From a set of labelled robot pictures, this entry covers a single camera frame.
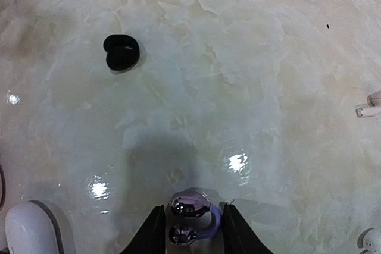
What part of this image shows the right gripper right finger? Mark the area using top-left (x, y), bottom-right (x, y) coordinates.
top-left (222, 204), bottom-right (273, 254)

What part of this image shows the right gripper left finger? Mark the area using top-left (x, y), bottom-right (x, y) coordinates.
top-left (121, 205), bottom-right (165, 254)

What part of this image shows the purple chrome earbud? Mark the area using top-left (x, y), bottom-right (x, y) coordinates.
top-left (168, 190), bottom-right (222, 247)

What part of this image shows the white charging case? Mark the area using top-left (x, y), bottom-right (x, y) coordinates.
top-left (4, 202), bottom-right (60, 254)

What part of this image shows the white clip earbud middle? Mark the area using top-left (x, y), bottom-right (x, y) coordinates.
top-left (357, 228), bottom-right (381, 254)

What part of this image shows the white stem earbud right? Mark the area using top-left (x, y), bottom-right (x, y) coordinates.
top-left (355, 90), bottom-right (381, 118)

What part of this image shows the black clip earbud near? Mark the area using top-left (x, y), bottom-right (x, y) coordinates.
top-left (103, 34), bottom-right (140, 72)

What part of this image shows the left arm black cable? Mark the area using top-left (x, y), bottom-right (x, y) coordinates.
top-left (0, 163), bottom-right (7, 210)

